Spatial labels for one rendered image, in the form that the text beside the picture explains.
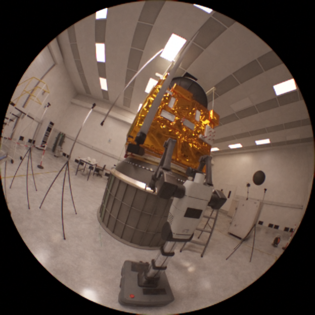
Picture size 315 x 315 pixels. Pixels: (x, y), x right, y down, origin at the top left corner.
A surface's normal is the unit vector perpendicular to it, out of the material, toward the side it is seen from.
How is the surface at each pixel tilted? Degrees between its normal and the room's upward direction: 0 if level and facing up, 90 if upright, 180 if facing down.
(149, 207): 90
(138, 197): 90
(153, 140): 88
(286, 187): 90
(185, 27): 180
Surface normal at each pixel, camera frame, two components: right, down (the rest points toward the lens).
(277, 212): -0.89, -0.36
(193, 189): 0.16, -0.11
